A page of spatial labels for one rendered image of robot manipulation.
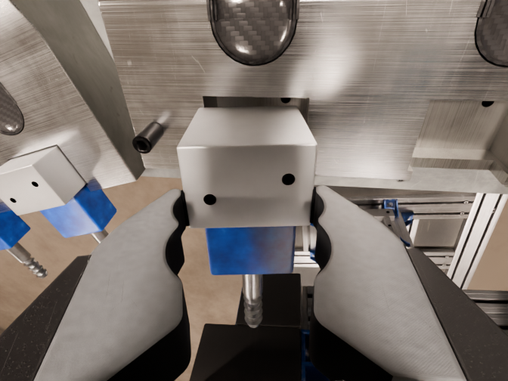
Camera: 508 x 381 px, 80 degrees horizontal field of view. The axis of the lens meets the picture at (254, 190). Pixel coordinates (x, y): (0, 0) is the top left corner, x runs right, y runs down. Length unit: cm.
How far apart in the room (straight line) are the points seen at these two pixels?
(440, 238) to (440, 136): 106
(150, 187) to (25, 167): 120
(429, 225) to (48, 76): 113
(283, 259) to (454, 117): 12
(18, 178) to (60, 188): 3
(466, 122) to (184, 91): 16
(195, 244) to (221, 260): 146
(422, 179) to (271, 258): 19
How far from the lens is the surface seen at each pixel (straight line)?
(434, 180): 31
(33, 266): 41
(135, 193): 150
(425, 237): 124
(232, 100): 19
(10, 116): 29
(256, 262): 16
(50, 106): 26
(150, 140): 16
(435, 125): 21
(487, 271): 183
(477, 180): 32
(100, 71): 26
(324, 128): 16
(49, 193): 26
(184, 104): 17
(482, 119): 22
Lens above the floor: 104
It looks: 53 degrees down
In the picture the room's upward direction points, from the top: 168 degrees counter-clockwise
